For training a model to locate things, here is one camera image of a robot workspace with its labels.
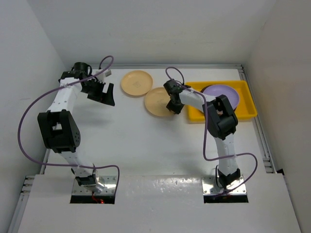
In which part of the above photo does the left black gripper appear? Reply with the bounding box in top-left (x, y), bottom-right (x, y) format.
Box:
top-left (81, 78), bottom-right (114, 106)

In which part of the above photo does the orange plate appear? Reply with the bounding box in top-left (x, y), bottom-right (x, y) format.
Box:
top-left (121, 70), bottom-right (153, 97)
top-left (144, 87), bottom-right (173, 117)

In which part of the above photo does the purple plate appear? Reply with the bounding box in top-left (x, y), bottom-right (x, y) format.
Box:
top-left (202, 84), bottom-right (240, 110)

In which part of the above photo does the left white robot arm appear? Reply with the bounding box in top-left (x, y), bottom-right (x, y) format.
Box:
top-left (37, 62), bottom-right (115, 193)

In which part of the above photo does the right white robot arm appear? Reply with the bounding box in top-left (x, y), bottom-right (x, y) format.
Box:
top-left (163, 80), bottom-right (241, 189)

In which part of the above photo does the yellow plastic bin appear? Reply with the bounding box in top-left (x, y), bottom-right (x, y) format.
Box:
top-left (186, 81), bottom-right (257, 123)

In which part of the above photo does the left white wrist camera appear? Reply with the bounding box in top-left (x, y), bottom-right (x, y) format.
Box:
top-left (96, 69), bottom-right (112, 79)

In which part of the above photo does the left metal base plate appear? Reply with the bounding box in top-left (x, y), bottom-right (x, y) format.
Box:
top-left (71, 175), bottom-right (119, 196)

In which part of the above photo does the metal base plate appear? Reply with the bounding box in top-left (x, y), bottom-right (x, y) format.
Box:
top-left (71, 175), bottom-right (119, 196)
top-left (202, 175), bottom-right (247, 196)

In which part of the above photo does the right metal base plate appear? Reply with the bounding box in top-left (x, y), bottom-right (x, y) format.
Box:
top-left (202, 175), bottom-right (247, 196)

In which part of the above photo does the aluminium frame rail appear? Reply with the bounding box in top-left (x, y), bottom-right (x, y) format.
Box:
top-left (17, 65), bottom-right (280, 233)

